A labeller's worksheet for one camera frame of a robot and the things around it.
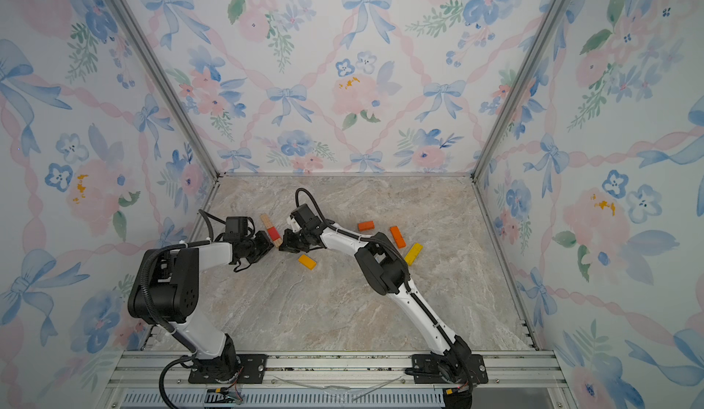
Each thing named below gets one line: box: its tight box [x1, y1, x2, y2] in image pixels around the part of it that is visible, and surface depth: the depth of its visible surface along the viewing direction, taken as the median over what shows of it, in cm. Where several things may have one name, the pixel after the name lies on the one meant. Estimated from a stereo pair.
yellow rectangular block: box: [297, 254, 318, 271], surface depth 96 cm
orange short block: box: [357, 221, 375, 233], surface depth 106 cm
